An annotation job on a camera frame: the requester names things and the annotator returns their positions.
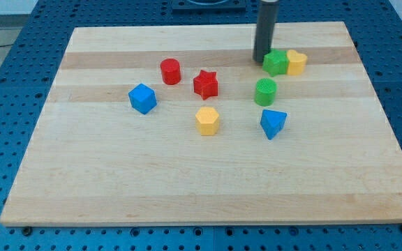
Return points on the light wooden board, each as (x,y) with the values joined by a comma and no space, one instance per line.
(95,161)

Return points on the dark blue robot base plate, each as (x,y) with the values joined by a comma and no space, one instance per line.
(183,6)

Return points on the yellow hexagon block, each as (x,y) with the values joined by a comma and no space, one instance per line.
(207,121)

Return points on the red cylinder block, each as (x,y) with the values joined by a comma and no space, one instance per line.
(170,71)

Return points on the blue triangle block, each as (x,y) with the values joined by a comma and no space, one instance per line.
(272,122)

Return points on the yellow heart block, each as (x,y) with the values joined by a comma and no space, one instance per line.
(296,62)

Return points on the green star block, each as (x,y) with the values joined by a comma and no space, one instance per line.
(276,62)

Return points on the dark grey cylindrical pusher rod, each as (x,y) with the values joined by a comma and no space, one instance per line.
(267,16)

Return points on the red star block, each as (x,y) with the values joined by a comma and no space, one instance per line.
(206,84)

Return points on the blue cube block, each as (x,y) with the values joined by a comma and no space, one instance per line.
(142,98)

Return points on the green cylinder block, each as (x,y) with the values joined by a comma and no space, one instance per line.
(265,92)

